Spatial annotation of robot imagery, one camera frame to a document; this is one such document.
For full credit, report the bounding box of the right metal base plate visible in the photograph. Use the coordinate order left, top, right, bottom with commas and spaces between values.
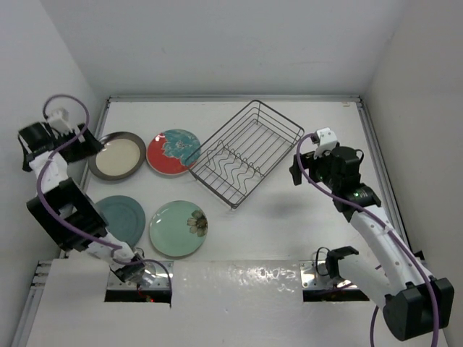
300, 260, 357, 291

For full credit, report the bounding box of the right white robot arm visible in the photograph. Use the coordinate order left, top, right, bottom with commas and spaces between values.
290, 145, 454, 346

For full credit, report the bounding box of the plain teal blue plate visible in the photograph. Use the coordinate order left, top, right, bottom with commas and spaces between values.
95, 195, 146, 247

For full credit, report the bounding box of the black wire dish rack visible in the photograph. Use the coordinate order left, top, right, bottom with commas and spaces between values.
189, 100, 305, 209

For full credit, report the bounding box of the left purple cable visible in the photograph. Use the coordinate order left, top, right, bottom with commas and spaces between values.
35, 94, 174, 290

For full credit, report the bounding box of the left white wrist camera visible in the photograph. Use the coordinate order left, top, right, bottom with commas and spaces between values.
46, 108, 72, 134

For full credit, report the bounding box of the metal base plate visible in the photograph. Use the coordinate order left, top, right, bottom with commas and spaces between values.
106, 260, 174, 291
300, 260, 357, 291

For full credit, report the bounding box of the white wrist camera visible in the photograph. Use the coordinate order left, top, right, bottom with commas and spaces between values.
46, 108, 72, 134
314, 127, 339, 159

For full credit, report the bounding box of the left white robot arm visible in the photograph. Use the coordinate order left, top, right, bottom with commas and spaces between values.
17, 122, 152, 286

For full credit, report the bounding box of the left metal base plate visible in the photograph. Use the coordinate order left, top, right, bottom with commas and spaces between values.
106, 260, 174, 291

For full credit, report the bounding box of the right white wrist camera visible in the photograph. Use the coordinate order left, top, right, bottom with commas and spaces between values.
314, 127, 339, 159

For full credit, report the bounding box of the red plate blue flower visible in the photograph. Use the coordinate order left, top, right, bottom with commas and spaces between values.
146, 129, 202, 176

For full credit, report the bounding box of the light green flower plate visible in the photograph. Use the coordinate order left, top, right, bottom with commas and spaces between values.
149, 200, 208, 258

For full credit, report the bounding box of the cream plate brown rim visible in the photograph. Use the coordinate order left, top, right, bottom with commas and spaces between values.
88, 132, 146, 181

